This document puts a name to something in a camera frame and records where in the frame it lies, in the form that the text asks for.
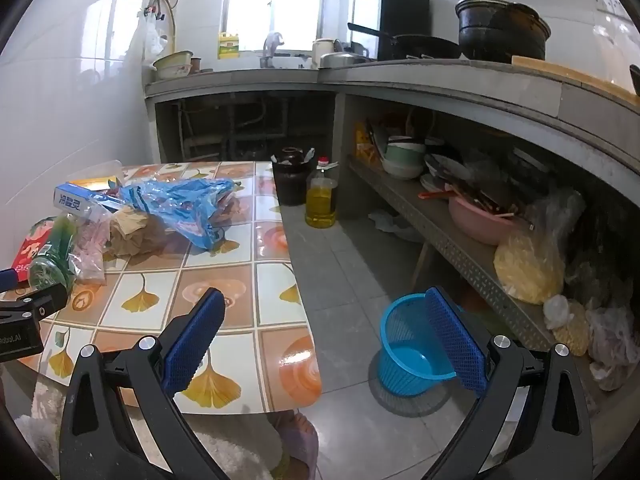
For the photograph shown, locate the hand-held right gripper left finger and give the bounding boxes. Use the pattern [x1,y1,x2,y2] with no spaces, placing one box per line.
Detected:
[59,287,231,480]

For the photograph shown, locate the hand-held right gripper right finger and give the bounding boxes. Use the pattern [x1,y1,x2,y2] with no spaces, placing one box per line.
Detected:
[420,287,596,480]

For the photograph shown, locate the red snack bag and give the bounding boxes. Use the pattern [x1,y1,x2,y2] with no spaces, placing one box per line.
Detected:
[10,216,58,278]

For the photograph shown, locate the green plastic bottle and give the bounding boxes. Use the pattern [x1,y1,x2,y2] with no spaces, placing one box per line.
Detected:
[27,212,81,301]

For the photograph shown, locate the blue plastic mesh basket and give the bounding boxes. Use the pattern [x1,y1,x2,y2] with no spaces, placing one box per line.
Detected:
[378,294,458,397]

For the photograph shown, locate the blue toothpaste box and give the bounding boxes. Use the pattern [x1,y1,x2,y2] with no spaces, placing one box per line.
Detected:
[54,183,126,221]

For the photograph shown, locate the brown paper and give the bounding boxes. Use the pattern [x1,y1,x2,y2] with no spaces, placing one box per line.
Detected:
[109,206,166,256]

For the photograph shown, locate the yellow cardboard box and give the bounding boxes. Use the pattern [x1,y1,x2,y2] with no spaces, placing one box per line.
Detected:
[67,176,126,193]

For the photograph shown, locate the blue plastic bag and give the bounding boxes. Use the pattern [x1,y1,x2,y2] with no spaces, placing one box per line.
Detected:
[120,177,236,251]

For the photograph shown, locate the clear plastic container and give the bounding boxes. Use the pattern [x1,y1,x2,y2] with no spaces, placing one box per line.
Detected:
[95,159,126,181]

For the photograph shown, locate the perforated metal shelf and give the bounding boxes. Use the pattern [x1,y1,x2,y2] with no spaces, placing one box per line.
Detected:
[347,157,601,396]

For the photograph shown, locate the yellow food bag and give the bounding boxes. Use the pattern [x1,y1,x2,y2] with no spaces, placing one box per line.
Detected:
[494,232,566,306]

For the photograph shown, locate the small clear bag of beans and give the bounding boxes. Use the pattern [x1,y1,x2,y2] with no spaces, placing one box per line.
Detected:
[542,294,591,356]

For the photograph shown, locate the pink plastic basin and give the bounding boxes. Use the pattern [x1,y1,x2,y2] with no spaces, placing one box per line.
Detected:
[448,195,526,246]

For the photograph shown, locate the crumpled grey rag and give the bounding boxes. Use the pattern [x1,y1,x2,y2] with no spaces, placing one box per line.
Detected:
[368,209,426,243]

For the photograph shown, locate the pale pink plastic bag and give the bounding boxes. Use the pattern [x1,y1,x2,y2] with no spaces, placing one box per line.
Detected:
[587,307,640,391]

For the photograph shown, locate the clear plastic bag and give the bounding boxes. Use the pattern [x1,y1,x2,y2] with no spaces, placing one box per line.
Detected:
[530,190,586,241]

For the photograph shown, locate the white plates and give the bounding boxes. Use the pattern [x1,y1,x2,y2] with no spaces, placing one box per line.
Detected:
[424,154,471,183]

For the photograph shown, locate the white bowl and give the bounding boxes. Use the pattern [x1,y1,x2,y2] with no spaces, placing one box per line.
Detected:
[382,159,425,181]

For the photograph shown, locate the cooking oil bottle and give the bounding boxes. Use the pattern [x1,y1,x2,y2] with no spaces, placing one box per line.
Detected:
[305,156,338,229]

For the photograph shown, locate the dark brown ceramic jar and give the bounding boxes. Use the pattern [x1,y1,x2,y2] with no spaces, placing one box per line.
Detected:
[271,146,316,206]

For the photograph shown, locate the green bowl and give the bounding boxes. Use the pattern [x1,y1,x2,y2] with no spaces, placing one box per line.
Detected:
[384,142,426,166]

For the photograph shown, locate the drain pipes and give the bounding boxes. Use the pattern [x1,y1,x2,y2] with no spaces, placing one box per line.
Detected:
[177,100,291,158]

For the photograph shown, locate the orange snack packet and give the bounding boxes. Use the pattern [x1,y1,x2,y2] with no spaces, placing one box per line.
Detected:
[354,121,381,168]

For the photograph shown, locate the enamel basin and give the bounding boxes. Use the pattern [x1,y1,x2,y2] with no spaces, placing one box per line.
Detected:
[152,50,195,81]

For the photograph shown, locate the concrete kitchen counter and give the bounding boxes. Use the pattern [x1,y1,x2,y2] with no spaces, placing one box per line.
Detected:
[145,57,640,201]

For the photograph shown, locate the white plastic bag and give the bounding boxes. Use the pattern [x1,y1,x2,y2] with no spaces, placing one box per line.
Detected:
[144,15,168,58]

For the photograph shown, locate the yellow green box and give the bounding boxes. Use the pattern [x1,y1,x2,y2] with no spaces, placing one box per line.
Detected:
[218,32,241,60]

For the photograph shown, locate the black wok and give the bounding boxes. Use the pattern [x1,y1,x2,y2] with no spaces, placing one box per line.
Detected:
[347,22,462,60]

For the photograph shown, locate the metal faucet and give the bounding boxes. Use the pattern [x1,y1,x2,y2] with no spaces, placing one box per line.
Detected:
[262,31,286,68]

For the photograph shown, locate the metal pot lid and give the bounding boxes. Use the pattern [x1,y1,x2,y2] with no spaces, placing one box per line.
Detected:
[319,51,368,70]

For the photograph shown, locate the black cooking pot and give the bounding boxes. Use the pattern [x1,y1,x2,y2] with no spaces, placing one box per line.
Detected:
[455,0,552,63]

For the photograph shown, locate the white jug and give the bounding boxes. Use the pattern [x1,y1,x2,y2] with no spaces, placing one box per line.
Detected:
[312,38,335,68]

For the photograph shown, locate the black cabinet appliance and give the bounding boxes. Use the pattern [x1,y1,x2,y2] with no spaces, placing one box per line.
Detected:
[350,0,431,61]

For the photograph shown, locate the window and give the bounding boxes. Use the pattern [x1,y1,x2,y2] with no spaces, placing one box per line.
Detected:
[222,0,328,53]

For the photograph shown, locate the yellow hose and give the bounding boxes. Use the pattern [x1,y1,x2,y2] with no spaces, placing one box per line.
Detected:
[167,0,182,56]

